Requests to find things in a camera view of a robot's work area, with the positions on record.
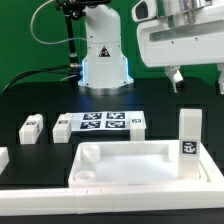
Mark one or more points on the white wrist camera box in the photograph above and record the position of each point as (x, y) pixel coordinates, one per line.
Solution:
(147, 10)

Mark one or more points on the white desk top tray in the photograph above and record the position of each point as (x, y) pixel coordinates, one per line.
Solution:
(124, 163)

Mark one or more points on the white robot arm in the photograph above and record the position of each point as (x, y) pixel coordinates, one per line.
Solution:
(105, 68)

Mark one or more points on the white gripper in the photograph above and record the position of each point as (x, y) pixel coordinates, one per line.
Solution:
(199, 43)

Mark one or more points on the fiducial marker sheet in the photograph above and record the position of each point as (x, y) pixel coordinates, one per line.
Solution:
(99, 121)

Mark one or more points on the white block left edge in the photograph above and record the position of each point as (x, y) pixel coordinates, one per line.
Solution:
(4, 158)

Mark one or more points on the white L-shaped fence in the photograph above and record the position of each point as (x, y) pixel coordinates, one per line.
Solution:
(169, 196)

